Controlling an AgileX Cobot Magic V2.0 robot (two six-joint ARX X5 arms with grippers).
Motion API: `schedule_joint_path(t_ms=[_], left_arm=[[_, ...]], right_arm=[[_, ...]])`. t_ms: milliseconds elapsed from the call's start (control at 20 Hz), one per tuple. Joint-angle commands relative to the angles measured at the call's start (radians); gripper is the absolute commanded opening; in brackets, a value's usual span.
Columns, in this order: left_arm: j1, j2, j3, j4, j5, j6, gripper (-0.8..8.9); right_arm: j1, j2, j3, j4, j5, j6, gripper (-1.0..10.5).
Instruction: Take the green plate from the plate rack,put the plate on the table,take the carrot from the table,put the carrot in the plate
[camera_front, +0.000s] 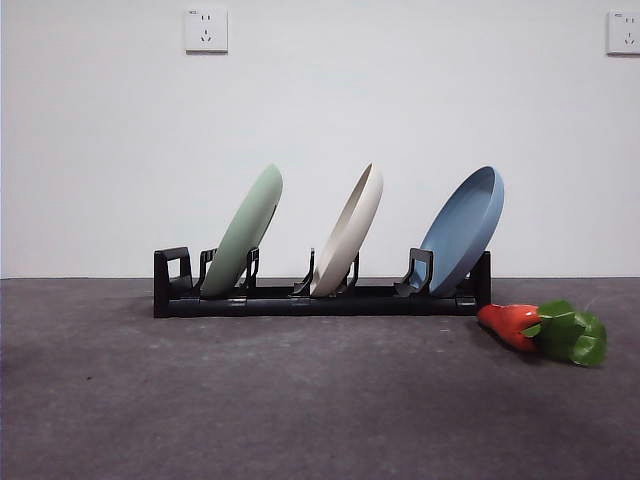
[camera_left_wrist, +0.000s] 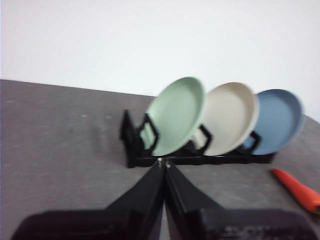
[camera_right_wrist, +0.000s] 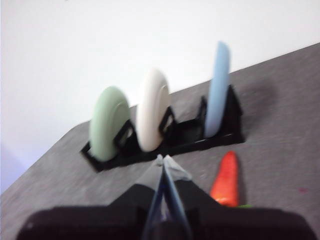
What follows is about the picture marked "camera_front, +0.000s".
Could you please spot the green plate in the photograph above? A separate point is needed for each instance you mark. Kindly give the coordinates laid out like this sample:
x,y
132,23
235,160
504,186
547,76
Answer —
x,y
245,230

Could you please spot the white wall socket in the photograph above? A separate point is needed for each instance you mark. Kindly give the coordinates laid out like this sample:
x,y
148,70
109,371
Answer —
x,y
624,32
206,30

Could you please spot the black plate rack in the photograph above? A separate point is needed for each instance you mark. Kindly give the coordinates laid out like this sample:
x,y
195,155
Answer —
x,y
320,306

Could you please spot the blue plate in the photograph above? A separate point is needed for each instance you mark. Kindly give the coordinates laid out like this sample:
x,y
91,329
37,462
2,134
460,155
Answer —
x,y
460,235

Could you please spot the orange carrot with green leaves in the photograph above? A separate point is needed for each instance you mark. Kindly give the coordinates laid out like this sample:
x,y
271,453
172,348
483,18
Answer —
x,y
505,321

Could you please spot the beige plate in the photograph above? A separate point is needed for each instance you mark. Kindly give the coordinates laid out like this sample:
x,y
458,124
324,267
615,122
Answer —
x,y
350,235

